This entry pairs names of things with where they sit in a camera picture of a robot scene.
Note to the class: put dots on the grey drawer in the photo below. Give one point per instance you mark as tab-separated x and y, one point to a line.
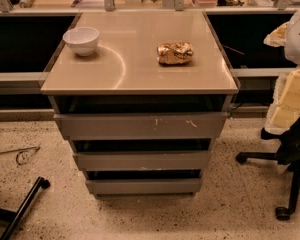
126	187
141	161
133	126

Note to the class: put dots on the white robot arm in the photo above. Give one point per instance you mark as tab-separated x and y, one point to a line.
285	109

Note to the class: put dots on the grey three-drawer cabinet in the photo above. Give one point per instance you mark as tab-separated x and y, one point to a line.
123	76

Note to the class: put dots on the grey top drawer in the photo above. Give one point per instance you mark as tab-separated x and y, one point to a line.
133	126

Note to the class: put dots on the grey bottom drawer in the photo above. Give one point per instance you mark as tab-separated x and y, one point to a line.
126	187

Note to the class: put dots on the crumpled golden snack bag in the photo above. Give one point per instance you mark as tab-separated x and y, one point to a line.
174	53

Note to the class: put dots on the white ceramic bowl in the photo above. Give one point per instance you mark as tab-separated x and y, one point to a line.
82	40

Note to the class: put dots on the black chair base leg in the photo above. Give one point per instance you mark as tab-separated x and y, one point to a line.
12	218

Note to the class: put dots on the grey window frame rail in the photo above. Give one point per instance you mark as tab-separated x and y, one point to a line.
22	83

